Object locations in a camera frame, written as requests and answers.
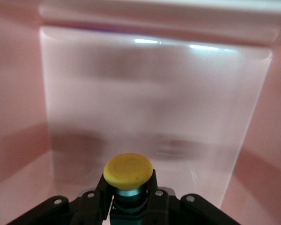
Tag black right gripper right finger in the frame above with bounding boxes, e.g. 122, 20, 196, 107
142, 168, 177, 225

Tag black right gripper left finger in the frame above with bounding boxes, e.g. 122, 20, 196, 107
71, 173, 115, 225

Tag yellow mushroom push button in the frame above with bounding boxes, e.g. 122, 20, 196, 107
103, 152, 155, 225

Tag pink plastic bin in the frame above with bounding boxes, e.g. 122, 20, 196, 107
0, 0, 281, 225

